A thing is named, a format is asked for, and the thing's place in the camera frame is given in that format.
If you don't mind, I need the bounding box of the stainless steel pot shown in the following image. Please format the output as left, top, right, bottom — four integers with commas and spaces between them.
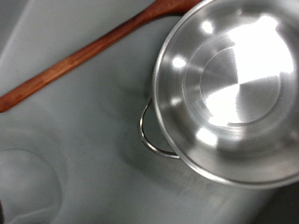
138, 0, 299, 190

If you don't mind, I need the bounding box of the grey plastic crate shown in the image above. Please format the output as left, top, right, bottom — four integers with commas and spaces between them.
0, 0, 299, 224

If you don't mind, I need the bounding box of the brown wooden spoon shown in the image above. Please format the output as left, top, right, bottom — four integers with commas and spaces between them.
0, 0, 204, 114

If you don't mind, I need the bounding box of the clear wine glass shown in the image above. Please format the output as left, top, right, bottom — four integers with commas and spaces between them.
0, 148, 64, 224

